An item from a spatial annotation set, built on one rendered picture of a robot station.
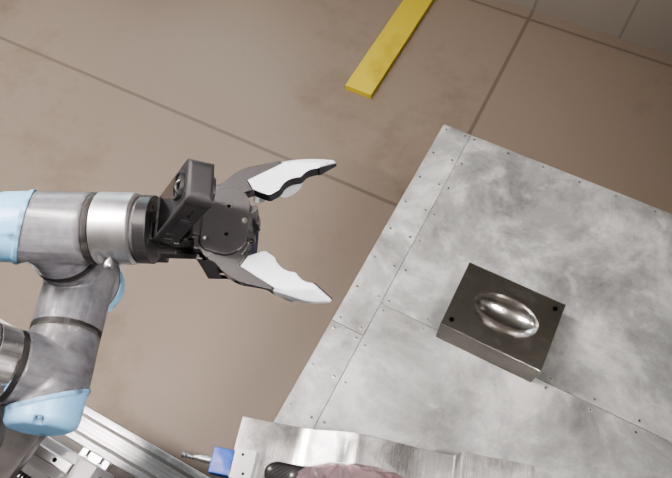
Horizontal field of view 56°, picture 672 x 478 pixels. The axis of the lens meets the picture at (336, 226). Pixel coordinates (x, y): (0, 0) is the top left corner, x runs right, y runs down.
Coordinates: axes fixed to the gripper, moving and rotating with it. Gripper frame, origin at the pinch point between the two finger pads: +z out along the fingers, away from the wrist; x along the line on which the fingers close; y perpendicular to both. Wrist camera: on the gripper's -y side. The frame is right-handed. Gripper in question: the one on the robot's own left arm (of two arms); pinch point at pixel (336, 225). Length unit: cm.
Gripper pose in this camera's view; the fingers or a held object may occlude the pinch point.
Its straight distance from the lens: 63.2
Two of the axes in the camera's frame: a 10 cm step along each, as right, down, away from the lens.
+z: 10.0, 0.2, -0.1
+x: -0.3, 9.2, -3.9
